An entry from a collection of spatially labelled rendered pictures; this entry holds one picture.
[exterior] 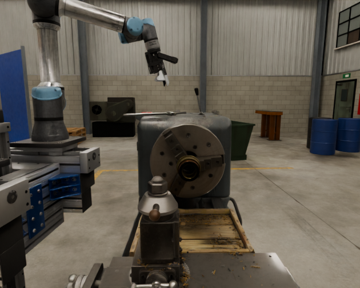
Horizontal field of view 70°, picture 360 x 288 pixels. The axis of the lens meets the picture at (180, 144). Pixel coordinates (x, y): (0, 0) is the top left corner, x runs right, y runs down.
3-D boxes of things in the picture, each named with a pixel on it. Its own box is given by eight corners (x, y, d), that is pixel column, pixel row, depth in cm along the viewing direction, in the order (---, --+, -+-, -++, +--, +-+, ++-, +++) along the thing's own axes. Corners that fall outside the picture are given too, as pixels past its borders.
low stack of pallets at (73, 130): (62, 139, 906) (61, 127, 899) (87, 139, 914) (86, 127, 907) (48, 146, 783) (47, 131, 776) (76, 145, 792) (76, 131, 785)
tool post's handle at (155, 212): (151, 212, 47) (150, 202, 47) (162, 212, 47) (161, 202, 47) (148, 223, 43) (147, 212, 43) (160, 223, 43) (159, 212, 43)
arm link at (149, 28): (135, 23, 135) (151, 20, 137) (142, 44, 137) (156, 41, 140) (138, 19, 127) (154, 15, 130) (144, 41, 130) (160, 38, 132)
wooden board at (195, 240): (143, 218, 103) (143, 208, 102) (232, 217, 103) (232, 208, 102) (129, 264, 73) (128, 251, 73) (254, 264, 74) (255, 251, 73)
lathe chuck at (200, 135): (147, 184, 116) (158, 116, 111) (214, 196, 118) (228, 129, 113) (144, 191, 108) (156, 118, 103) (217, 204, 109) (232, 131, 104)
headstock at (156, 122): (147, 167, 183) (146, 112, 176) (214, 167, 183) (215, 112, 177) (133, 198, 124) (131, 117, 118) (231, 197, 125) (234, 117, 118)
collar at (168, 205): (140, 200, 54) (140, 187, 54) (178, 200, 54) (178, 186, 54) (134, 216, 46) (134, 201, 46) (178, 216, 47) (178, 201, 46)
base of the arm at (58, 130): (23, 141, 107) (20, 118, 106) (45, 136, 122) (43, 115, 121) (57, 142, 106) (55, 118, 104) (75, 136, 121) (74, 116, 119)
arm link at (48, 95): (30, 118, 105) (27, 84, 103) (36, 116, 118) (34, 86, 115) (62, 117, 109) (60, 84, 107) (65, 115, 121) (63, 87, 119)
